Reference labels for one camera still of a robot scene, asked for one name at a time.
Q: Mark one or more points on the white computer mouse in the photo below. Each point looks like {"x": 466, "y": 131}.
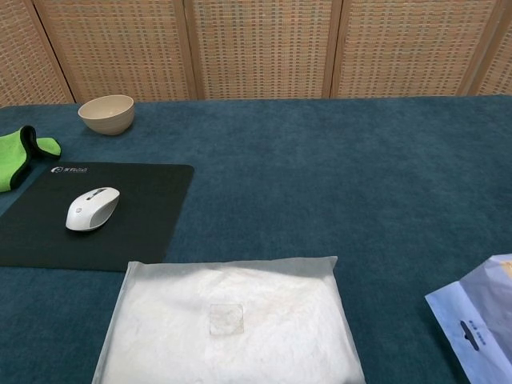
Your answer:
{"x": 90, "y": 210}

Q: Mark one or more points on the black mouse pad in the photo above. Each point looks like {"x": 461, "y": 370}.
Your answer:
{"x": 140, "y": 216}

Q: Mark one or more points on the teal tablecloth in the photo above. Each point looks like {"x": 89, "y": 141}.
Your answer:
{"x": 300, "y": 160}

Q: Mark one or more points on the translucent bag with white filling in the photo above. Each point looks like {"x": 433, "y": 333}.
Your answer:
{"x": 232, "y": 320}

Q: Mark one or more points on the wicker folding screen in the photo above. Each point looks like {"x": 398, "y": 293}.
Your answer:
{"x": 260, "y": 48}

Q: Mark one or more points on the beige bowl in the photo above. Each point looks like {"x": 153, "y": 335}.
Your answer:
{"x": 107, "y": 118}

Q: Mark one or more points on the green cloth with black trim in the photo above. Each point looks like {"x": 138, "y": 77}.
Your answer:
{"x": 8, "y": 160}

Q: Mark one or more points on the blue and white pouch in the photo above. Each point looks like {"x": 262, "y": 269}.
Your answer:
{"x": 480, "y": 320}

